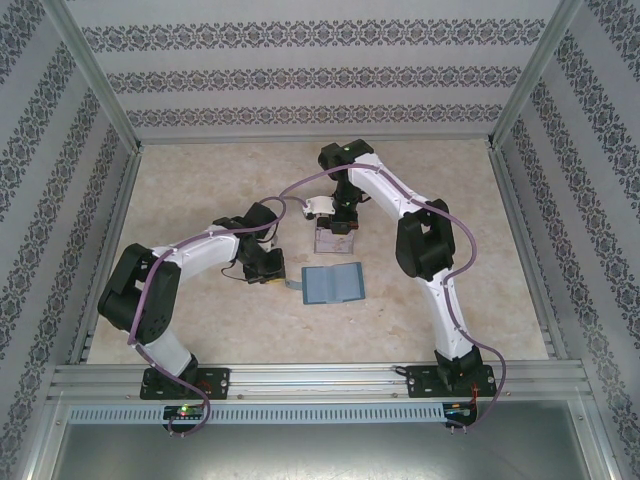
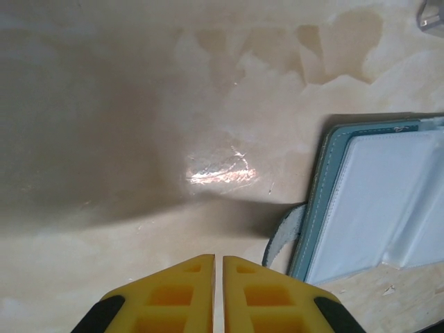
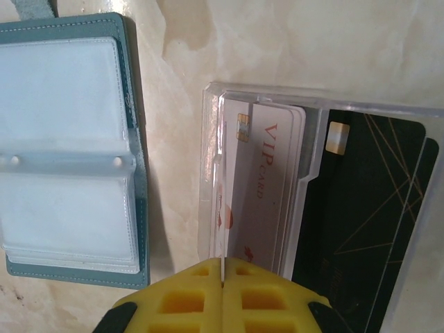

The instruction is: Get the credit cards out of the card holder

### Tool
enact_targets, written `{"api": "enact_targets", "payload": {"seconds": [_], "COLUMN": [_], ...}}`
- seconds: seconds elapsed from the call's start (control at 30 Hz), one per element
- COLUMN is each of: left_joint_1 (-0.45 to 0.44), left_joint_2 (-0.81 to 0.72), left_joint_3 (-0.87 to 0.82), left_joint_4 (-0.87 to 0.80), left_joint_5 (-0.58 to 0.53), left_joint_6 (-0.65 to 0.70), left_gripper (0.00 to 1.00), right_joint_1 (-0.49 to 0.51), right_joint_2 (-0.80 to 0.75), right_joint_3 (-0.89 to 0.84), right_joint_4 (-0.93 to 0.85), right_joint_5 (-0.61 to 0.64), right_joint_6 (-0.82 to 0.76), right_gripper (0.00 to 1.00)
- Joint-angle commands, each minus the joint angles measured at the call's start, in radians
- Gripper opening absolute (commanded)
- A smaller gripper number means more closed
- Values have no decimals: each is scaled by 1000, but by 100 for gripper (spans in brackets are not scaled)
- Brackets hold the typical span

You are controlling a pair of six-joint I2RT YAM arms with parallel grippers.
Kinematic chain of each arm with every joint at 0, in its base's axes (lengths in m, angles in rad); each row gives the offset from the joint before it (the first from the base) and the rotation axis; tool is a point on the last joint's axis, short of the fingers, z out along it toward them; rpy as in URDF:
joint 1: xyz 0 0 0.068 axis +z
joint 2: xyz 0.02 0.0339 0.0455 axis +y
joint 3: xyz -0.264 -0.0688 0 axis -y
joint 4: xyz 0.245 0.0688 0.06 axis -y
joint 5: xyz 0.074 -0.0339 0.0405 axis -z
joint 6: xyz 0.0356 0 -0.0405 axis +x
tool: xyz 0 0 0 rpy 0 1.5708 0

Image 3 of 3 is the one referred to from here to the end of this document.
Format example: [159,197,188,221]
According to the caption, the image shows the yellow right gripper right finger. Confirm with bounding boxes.
[223,257,351,333]

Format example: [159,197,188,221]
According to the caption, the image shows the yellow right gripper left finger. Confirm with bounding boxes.
[92,256,221,333]

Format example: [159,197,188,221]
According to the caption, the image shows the teal leather card holder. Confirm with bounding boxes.
[0,0,152,291]

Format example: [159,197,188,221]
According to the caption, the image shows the clear acrylic card box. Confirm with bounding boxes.
[197,81,444,333]

